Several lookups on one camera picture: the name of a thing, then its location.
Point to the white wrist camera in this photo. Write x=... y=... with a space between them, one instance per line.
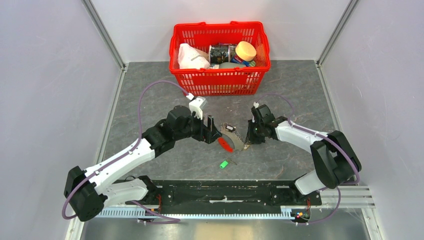
x=196 y=105
x=256 y=112

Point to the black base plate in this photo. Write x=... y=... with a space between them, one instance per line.
x=225 y=196

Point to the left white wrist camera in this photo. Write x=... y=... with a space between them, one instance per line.
x=196 y=105

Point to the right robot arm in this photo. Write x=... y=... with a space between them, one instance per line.
x=335 y=161

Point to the red plastic shopping basket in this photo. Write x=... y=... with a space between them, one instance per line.
x=227 y=81

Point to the black printed can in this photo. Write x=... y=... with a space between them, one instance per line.
x=221 y=53

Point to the left aluminium corner post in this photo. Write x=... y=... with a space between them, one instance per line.
x=96 y=18

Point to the keyring with red fob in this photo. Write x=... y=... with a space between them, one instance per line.
x=230 y=140

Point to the green capped key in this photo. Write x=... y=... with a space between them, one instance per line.
x=226 y=162

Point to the slotted cable duct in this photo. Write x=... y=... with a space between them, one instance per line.
x=139 y=213

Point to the white crumpled bag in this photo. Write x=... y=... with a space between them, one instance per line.
x=192 y=58

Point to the right aluminium corner post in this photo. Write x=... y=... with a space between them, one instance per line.
x=350 y=8

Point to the grey round lid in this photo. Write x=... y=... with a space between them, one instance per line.
x=231 y=65

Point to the aluminium corner post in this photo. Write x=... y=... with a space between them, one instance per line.
x=350 y=8
x=96 y=18

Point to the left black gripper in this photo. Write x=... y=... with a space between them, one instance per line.
x=207 y=134

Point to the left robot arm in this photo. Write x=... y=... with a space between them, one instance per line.
x=89 y=191

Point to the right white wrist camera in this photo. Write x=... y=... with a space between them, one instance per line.
x=256 y=112

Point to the blue snack packet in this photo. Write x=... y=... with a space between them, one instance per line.
x=237 y=60

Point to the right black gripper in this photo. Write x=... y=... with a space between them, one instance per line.
x=250 y=138

